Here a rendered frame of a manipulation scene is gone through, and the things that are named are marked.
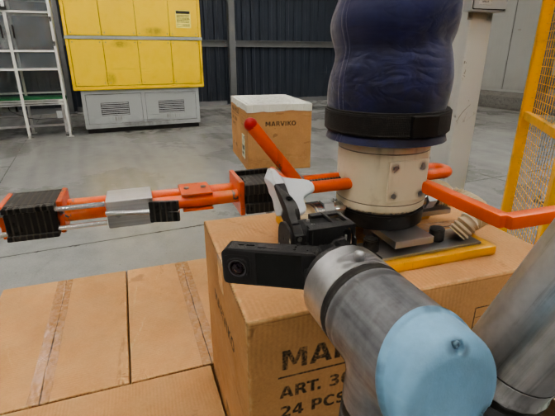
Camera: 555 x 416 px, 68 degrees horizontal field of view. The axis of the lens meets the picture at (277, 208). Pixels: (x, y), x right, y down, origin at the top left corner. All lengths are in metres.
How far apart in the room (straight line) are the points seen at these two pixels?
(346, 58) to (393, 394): 0.55
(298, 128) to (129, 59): 5.59
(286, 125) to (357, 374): 2.26
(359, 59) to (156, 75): 7.27
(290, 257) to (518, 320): 0.22
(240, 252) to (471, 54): 1.88
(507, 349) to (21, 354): 1.19
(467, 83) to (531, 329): 1.88
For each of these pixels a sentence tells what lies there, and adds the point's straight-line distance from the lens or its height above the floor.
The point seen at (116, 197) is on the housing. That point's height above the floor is 1.09.
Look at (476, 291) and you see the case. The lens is 0.80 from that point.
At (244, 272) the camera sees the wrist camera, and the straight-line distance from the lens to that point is 0.48.
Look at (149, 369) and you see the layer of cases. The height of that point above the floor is 0.54.
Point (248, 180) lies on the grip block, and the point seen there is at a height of 1.09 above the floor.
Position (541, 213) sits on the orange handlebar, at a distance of 0.70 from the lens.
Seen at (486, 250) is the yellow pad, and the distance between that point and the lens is 0.86.
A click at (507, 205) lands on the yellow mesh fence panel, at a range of 2.74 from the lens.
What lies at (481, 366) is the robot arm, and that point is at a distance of 0.34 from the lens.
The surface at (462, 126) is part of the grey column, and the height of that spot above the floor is 0.96.
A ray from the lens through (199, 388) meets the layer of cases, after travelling 1.10.
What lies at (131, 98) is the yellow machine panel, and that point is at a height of 0.56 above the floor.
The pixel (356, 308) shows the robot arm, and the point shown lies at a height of 1.10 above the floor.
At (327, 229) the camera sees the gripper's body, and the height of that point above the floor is 1.11.
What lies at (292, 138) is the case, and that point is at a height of 0.81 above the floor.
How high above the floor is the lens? 1.30
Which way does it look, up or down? 20 degrees down
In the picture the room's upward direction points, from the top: straight up
